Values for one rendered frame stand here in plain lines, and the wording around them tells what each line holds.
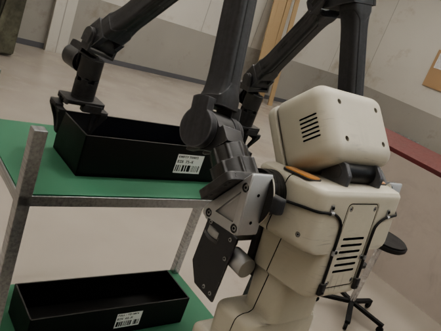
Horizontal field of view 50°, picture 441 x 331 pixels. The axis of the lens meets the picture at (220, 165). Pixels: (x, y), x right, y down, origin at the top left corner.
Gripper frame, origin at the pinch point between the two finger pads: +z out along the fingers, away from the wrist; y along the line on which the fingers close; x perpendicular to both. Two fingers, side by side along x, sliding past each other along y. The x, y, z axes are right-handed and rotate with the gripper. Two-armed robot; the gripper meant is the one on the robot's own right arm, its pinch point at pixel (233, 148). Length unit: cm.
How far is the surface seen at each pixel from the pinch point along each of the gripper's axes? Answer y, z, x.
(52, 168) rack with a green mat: 62, 8, 4
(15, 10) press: -72, 58, -495
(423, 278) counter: -226, 85, -1
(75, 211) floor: -21, 107, -131
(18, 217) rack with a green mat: 72, 14, 18
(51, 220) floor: -2, 106, -120
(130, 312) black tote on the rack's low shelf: 23, 60, 6
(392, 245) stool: -147, 50, 1
